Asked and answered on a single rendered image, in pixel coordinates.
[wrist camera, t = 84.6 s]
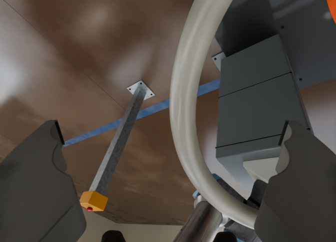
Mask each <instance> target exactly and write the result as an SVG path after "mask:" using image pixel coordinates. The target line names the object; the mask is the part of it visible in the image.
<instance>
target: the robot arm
mask: <svg viewBox="0 0 336 242"><path fill-rule="evenodd" d="M63 145H65V142H64V139H63V136H62V133H61V130H60V127H59V124H58V120H48V121H46V122H45V123H44V124H42V125H41V126H40V127H39V128H38V129H36V130H35V131H34V132H33V133H32V134H30V135H29V136H28V137H27V138H26V139H25V140H23V141H22V142H21V143H20V144H19V145H17V146H16V147H15V148H14V149H13V150H12V151H11V152H10V153H9V154H8V155H7V156H6V157H5V158H4V160H3V161H2V162H1V163H0V242H77V241H78V240H79V238H80V237H81V236H82V235H83V233H84V232H85V230H86V227H87V222H86V219H85V216H84V213H83V209H82V206H81V203H80V200H79V197H78V194H77V191H76V188H75V185H74V182H73V179H72V177H71V176H70V175H68V174H65V172H66V170H67V165H66V162H65V159H64V156H63V153H62V150H61V148H62V146H63ZM278 145H279V146H280V147H281V153H280V156H279V159H278V162H277V165H276V168H275V170H276V172H277V175H274V176H272V177H271V178H270V179H269V181H268V183H266V182H264V181H262V180H259V179H257V180H256V181H255V182H254V184H253V188H252V191H251V195H250V197H249V198H248V199H247V200H246V199H245V198H243V197H242V196H241V195H240V194H239V193H238V192H237V191H235V190H234V189H233V188H232V187H231V186H230V185H229V184H227V183H226V182H225V181H224V180H223V179H222V178H221V177H219V176H218V175H217V174H215V173H213V174H212V175H213V176H214V178H215V179H216V180H217V182H218V183H219V184H220V185H221V186H222V187H223V188H224V189H225V190H226V191H227V192H228V193H229V194H231V195H232V196H233V197H235V198H236V199H238V200H239V201H241V202H243V203H244V204H246V205H248V206H250V207H252V208H255V209H257V210H258V214H257V217H256V220H255V223H254V229H252V228H249V227H247V226H244V225H242V224H240V223H238V222H236V221H234V220H232V219H231V218H229V217H227V216H226V215H224V214H223V213H221V212H220V211H218V210H217V209H216V208H215V207H213V206H212V205H211V204H210V203H209V202H208V201H207V200H206V199H205V198H204V197H203V196H202V195H201V194H200V193H199V192H198V191H197V190H196V191H195V192H194V193H193V197H194V198H195V201H194V210H193V212H192V213H191V215H190V216H189V218H188V219H187V221H186V222H185V224H184V225H183V227H182V228H181V230H180V231H179V233H178V234H177V236H176V237H175V239H174V240H173V242H212V241H213V242H336V155H335V154H334V153H333V152H332V151H331V150H330V149H329V148H328V147H327V146H326V145H325V144H323V143H322V142H321V141H320V140H319V139H318V138H316V137H315V136H314V135H313V134H312V133H310V132H309V131H308V130H307V129H306V128H304V127H303V126H302V125H301V124H300V123H298V122H297V121H295V120H286V121H285V124H284V127H283V130H282V134H281V137H280V140H279V143H278ZM221 226H224V227H225V228H224V229H223V231H221V232H218V233H217V234H216V232H217V230H218V228H219V227H221ZM215 234H216V236H215ZM214 237H215V238H214ZM213 239H214V240H213ZM101 242H126V241H125V239H124V236H123V234H122V233H121V232H120V231H118V230H108V231H106V232H105V233H104V234H103V236H102V238H101Z"/></svg>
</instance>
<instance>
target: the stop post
mask: <svg viewBox="0 0 336 242"><path fill-rule="evenodd" d="M127 89H128V90H129V91H130V92H131V93H132V94H133V96H132V98H131V101H130V103H129V105H128V107H127V109H126V111H125V113H124V116H123V118H122V120H121V122H120V124H119V126H118V129H117V131H116V133H115V135H114V137H113V139H112V141H111V144H110V146H109V148H108V150H107V152H106V154H105V156H104V159H103V161H102V163H101V165H100V167H99V169H98V172H97V174H96V176H95V178H94V180H93V182H92V184H91V187H90V189H89V191H85V192H83V194H82V196H81V198H80V200H79V201H80V204H81V206H83V207H85V208H91V209H93V211H103V210H104V208H105V206H106V203H107V201H108V198H107V197H105V194H106V192H107V189H108V187H109V184H110V182H111V179H112V177H113V174H114V172H115V169H116V167H117V164H118V162H119V160H120V157H121V155H122V152H123V150H124V147H125V145H126V142H127V140H128V137H129V135H130V132H131V130H132V127H133V125H134V123H135V120H136V118H137V115H138V113H139V110H140V108H141V105H142V103H143V100H145V99H148V98H150V97H152V96H154V95H155V93H154V92H153V91H152V90H151V89H150V88H149V87H148V86H147V85H146V84H145V83H144V82H143V81H142V80H140V81H138V82H136V83H134V84H133V85H131V86H129V87H127Z"/></svg>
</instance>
